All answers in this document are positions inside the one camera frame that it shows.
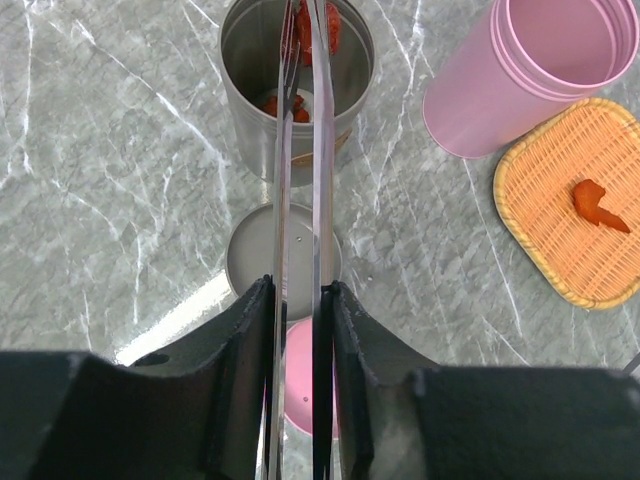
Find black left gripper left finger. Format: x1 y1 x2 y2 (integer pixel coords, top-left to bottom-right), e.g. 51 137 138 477
1 277 273 479

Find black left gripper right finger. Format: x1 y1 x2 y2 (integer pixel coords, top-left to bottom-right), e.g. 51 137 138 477
323 282 639 479

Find pink cylindrical canister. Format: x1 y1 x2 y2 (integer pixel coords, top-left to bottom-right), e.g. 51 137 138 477
423 1 639 158

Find red food piece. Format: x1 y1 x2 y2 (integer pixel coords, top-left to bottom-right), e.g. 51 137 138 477
281 1 342 66

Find orange food piece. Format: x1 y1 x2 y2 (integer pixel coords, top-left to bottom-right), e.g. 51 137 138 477
261 95 310 123

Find orange chicken wing piece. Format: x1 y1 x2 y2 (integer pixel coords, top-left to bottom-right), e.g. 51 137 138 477
573 179 630 234

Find pink round lid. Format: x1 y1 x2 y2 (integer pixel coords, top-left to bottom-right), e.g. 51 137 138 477
284 319 313 435

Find metal serving tongs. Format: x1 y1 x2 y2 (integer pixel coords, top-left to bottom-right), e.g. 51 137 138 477
262 1 335 479

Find woven bamboo tray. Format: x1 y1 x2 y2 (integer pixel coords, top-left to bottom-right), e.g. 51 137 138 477
493 98 639 310

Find grey cylindrical canister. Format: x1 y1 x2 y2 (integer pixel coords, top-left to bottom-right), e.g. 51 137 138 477
219 1 376 183

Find grey round lid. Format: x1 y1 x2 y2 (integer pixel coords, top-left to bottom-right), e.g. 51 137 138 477
226 203 313 323

